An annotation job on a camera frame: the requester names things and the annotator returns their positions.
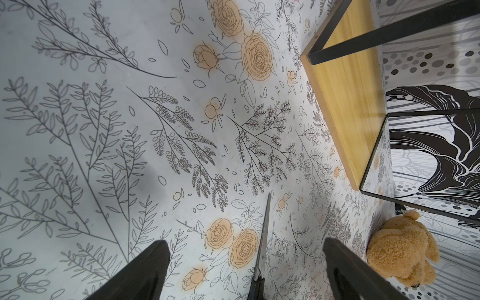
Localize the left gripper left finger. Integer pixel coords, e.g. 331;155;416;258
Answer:
88;241;171;300

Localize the wooden tiered shelf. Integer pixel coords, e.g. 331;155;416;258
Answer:
301;1;480;229

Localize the brown teddy bear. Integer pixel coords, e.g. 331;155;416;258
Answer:
366;210;440;288

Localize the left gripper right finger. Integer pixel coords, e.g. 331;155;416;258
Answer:
323;237;405;300

